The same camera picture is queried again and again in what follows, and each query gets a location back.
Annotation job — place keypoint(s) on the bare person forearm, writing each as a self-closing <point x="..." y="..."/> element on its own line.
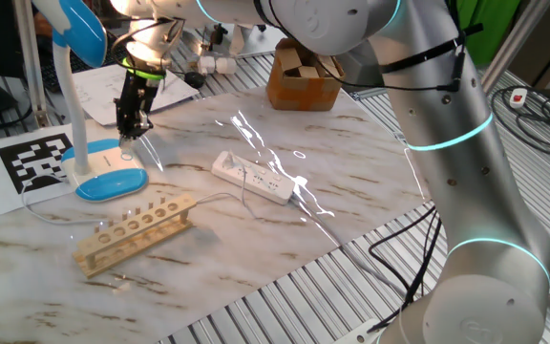
<point x="42" y="26"/>

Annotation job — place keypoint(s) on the black computer keyboard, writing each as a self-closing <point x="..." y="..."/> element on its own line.
<point x="48" y="76"/>

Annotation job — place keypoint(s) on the white switch with red button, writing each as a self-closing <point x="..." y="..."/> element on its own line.
<point x="518" y="98"/>

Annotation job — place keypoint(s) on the white plug adapter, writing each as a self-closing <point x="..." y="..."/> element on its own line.
<point x="217" y="64"/>

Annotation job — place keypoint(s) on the grey metal sheet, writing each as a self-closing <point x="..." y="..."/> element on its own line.
<point x="251" y="43"/>

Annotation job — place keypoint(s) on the printed white paper sheet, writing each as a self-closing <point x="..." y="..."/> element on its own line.
<point x="98" y="91"/>

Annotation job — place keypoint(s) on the small black round device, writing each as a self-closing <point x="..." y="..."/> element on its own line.
<point x="194" y="80"/>

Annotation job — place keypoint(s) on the aluminium frame post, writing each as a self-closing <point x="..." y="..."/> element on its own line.
<point x="29" y="62"/>
<point x="514" y="43"/>

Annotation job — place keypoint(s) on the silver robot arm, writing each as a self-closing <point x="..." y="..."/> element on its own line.
<point x="447" y="119"/>

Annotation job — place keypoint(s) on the marble pattern table mat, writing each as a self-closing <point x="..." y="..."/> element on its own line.
<point x="256" y="248"/>

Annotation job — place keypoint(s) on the green cloth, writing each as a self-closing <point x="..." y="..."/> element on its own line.
<point x="490" y="28"/>

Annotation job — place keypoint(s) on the small brown cardboard block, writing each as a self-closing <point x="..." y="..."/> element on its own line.
<point x="289" y="59"/>
<point x="308" y="72"/>
<point x="330" y="67"/>

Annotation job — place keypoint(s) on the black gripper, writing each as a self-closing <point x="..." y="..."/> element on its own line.
<point x="139" y="93"/>

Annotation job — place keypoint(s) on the white power strip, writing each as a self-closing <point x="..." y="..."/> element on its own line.
<point x="256" y="179"/>

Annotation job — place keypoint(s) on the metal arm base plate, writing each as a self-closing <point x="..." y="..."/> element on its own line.
<point x="363" y="334"/>

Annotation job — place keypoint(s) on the brown cardboard box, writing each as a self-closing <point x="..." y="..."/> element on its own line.
<point x="303" y="95"/>

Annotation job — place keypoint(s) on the wooden test tube rack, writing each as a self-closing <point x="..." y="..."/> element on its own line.
<point x="122" y="239"/>

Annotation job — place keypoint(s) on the blue and white desk lamp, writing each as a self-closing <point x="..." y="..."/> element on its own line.
<point x="108" y="184"/>

